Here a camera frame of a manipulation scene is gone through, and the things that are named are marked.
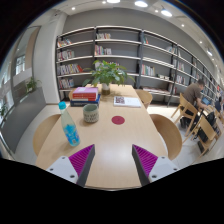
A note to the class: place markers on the wooden chair near right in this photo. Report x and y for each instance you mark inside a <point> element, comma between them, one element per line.
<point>170,134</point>

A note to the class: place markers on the pink top book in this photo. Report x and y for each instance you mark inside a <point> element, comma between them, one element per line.
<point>85,90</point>

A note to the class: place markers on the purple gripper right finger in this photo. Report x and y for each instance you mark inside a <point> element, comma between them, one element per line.
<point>151,168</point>

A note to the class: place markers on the small potted plant left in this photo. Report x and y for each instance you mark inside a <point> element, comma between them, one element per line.
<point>31,85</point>

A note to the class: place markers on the dark blue bottom book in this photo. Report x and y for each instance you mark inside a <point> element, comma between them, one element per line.
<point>83,103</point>

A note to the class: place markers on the open white magazine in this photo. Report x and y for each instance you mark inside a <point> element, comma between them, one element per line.
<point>127,101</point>

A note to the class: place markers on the clear blue-capped water bottle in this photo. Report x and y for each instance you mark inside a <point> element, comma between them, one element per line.
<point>68,126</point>

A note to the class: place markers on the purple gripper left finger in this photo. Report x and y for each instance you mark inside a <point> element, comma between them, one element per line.
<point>76,167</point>

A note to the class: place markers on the red middle book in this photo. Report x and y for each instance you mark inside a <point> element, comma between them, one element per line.
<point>84,98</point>

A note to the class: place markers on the wooden slatted chair front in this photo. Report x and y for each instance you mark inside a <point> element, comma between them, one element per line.
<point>204,147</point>

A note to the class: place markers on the black backpack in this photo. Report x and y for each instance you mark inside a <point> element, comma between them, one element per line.
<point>206,131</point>

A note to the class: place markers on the wooden chair near left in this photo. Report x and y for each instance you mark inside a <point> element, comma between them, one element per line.
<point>43,131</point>

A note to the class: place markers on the wooden slatted chair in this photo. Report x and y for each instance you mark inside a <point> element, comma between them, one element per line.
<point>186,110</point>
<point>204,147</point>

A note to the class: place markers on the seated person brown shirt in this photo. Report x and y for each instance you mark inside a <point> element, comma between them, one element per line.
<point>193,93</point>

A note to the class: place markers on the large grey bookshelf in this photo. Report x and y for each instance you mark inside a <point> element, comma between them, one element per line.
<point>153,62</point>

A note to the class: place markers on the round red coaster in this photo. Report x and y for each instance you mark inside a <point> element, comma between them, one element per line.
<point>118,120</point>

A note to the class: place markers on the patterned ceramic mug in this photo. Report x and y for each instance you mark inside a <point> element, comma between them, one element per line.
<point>91,113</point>

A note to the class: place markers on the green potted plant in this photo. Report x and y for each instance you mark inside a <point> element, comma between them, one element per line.
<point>106,73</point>

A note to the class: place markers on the wooden chair far right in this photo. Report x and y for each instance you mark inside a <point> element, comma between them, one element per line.
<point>145,97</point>

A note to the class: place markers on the wooden chair far left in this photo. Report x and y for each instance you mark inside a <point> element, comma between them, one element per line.
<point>70,95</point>

